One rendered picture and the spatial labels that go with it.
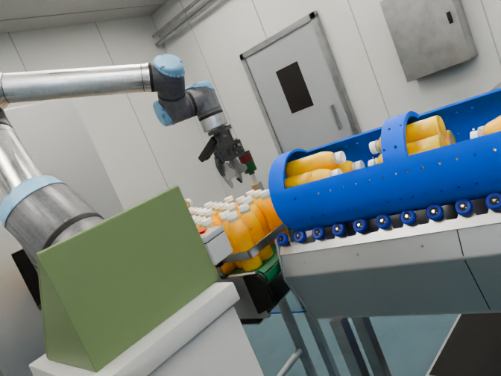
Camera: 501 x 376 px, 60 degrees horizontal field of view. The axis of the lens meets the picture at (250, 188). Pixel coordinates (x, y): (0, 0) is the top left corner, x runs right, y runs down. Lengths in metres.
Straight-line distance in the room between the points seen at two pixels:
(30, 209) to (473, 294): 1.15
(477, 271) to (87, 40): 5.77
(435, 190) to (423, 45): 3.35
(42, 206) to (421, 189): 0.91
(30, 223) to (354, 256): 0.91
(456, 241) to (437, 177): 0.19
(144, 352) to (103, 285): 0.13
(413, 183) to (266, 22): 4.57
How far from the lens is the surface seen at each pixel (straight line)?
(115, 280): 0.82
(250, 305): 1.60
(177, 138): 6.59
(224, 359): 0.91
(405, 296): 1.46
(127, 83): 1.40
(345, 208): 1.34
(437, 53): 4.49
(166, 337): 0.81
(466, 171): 1.20
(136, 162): 6.14
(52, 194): 0.98
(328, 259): 1.45
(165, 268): 0.87
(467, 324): 2.33
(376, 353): 1.83
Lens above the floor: 1.38
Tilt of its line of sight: 8 degrees down
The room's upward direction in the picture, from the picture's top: 23 degrees counter-clockwise
